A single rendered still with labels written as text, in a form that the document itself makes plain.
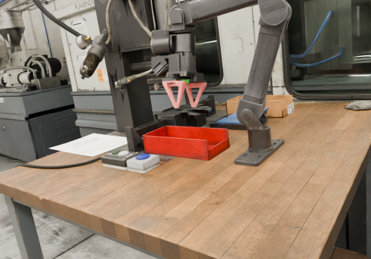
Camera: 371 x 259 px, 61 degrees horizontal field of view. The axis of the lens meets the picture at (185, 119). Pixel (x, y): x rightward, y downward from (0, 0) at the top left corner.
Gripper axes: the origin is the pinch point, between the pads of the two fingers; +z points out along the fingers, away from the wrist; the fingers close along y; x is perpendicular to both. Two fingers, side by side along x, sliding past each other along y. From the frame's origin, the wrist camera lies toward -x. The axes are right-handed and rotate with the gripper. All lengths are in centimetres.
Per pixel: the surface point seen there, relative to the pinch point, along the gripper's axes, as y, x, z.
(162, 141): -1.0, -9.1, 11.2
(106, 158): 10.5, -21.1, 15.9
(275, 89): -80, 4, -6
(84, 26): -102, -157, -61
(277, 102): -46.0, 14.0, -0.1
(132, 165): 11.4, -10.4, 16.8
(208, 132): -11.2, 1.6, 8.8
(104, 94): -107, -142, -6
